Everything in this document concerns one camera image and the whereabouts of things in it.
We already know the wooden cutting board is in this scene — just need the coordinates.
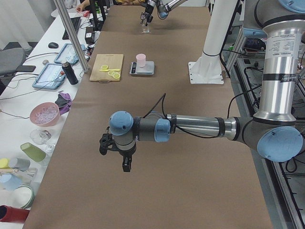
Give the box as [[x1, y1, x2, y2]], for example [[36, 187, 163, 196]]
[[89, 54, 124, 82]]

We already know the grey plastic cup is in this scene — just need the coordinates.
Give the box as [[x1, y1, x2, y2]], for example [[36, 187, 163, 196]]
[[9, 157, 31, 172]]

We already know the black water bottle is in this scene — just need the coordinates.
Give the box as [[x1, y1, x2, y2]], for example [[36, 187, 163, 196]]
[[61, 60, 79, 85]]

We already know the purple grey cloth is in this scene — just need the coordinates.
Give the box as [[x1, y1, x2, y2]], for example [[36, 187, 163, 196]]
[[55, 92, 72, 115]]

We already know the blue teach pendant near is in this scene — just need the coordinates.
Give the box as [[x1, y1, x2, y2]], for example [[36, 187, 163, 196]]
[[32, 63, 66, 90]]

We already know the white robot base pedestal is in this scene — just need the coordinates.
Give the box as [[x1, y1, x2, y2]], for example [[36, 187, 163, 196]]
[[189, 0, 239, 84]]

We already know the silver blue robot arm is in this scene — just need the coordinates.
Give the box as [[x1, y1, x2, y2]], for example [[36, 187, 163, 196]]
[[140, 0, 186, 25], [89, 6, 233, 173]]

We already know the black computer mouse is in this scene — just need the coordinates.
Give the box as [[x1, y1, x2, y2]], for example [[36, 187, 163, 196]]
[[48, 42, 59, 49]]

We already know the black keyboard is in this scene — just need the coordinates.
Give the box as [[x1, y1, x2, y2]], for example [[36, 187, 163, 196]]
[[62, 16, 82, 40]]

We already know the pink plastic cup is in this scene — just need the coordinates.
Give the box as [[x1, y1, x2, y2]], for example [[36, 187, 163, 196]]
[[136, 53, 146, 67]]

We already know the blue teach pendant far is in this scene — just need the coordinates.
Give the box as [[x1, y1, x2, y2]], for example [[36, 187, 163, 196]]
[[54, 43, 78, 65]]

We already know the glass sauce dispenser bottle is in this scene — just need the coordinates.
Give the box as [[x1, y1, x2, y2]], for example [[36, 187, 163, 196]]
[[141, 15, 150, 33]]

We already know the blue teach pendant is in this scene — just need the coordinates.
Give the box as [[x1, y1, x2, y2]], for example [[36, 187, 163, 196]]
[[54, 43, 78, 65], [32, 63, 66, 90]]

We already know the black smartphone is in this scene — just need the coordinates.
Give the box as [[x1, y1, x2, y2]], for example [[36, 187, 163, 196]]
[[16, 65, 36, 73]]

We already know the green plastic cup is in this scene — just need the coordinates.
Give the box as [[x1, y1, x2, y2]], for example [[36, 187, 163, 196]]
[[20, 142, 46, 162]]

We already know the red cup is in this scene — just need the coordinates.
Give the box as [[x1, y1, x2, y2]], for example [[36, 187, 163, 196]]
[[0, 205, 30, 223]]

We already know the lemon slice front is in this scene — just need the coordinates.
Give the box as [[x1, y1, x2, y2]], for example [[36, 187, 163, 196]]
[[112, 73, 121, 79]]

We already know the light blue plastic cup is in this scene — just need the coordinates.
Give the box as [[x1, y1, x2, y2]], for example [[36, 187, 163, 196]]
[[0, 173, 23, 191]]

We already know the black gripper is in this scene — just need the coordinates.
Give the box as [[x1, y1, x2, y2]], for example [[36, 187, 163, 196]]
[[99, 134, 132, 172], [140, 0, 155, 23]]

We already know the clear wine glass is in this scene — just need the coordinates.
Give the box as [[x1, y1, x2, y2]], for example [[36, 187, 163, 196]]
[[30, 129, 55, 153]]

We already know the yellow plastic cup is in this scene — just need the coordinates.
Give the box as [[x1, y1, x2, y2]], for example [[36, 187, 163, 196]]
[[0, 158, 9, 169]]

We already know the pink bowl with ice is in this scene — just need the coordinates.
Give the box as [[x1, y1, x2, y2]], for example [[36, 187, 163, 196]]
[[30, 102, 60, 127]]

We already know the silver kitchen scale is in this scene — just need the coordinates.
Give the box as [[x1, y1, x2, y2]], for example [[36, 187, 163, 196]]
[[129, 61, 155, 76]]

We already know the white green bowl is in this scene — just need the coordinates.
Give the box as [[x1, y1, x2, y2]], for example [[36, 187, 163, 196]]
[[6, 186, 35, 209]]

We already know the lemon slice pair far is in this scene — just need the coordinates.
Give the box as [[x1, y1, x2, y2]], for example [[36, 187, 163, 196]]
[[100, 65, 109, 71]]

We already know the aluminium frame post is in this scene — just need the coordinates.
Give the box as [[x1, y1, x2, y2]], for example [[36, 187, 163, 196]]
[[54, 0, 89, 73]]

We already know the yellow plastic knife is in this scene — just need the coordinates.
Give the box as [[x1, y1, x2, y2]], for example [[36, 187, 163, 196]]
[[99, 69, 121, 72]]

